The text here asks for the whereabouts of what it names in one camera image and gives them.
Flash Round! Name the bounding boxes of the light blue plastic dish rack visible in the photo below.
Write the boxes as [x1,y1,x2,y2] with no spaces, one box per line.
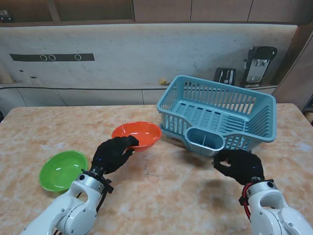
[156,74,277,154]

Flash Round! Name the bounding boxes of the black toaster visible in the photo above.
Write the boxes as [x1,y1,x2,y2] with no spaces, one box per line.
[213,67,237,86]

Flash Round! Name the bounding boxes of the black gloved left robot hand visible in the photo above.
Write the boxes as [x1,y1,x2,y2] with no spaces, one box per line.
[90,135,140,175]

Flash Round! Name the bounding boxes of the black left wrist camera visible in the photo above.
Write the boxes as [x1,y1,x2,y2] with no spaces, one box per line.
[96,180,114,212]

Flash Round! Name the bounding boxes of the dark item on shelf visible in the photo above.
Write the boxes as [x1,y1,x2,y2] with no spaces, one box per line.
[0,9,12,23]

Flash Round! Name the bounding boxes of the grey-blue cutlery holder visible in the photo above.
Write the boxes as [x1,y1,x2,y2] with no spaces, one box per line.
[186,127,225,157]

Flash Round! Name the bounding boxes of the green plastic bowl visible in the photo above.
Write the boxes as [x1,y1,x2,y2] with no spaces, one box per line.
[39,150,89,195]

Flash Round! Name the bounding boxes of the black strip with white rings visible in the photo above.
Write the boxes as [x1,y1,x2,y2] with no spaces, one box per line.
[9,53,95,62]

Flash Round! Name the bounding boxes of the black coffee machine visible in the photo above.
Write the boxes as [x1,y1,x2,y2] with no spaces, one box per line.
[241,44,278,88]

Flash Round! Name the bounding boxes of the orange plastic bowl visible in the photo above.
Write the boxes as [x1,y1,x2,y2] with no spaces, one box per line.
[111,121,162,152]

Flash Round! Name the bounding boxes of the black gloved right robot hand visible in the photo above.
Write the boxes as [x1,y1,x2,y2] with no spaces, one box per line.
[213,149,265,186]

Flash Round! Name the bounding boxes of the wooden wall cabinet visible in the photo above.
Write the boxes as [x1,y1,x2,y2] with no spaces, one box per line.
[0,0,313,25]

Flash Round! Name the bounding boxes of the thin black cable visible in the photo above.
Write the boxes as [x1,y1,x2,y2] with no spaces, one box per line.
[0,84,169,91]

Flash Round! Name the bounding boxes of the white counter cabinet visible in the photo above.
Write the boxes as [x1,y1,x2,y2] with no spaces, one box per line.
[0,83,278,107]

